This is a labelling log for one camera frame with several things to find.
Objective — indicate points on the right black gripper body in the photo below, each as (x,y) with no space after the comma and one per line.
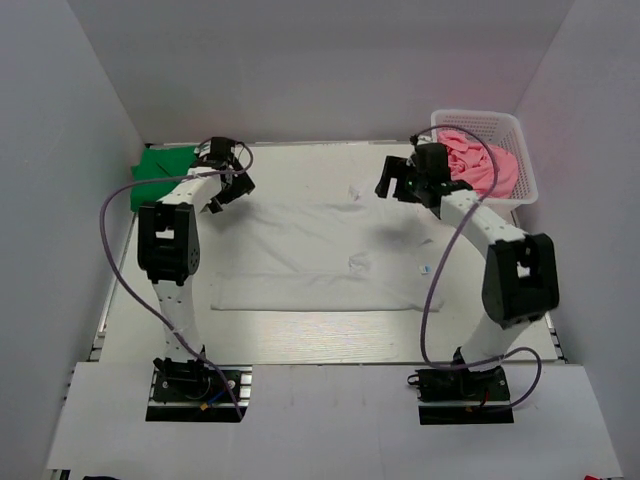
(400,176)

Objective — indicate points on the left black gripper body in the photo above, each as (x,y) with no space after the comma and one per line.
(235,185)

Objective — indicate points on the pink t shirt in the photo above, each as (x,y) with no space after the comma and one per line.
(469,161)

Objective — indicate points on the white t shirt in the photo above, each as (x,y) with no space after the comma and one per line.
(362,254)

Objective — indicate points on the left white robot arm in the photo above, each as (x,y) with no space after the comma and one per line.
(168,248)

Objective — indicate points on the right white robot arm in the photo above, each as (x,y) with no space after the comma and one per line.
(520,282)

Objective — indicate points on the green folded t shirt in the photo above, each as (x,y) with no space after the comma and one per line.
(159,163)

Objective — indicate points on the white plastic basket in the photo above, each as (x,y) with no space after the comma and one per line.
(503,130)

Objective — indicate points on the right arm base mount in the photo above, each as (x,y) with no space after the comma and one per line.
(462,397)

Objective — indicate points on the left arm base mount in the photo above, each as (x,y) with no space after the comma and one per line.
(193,392)

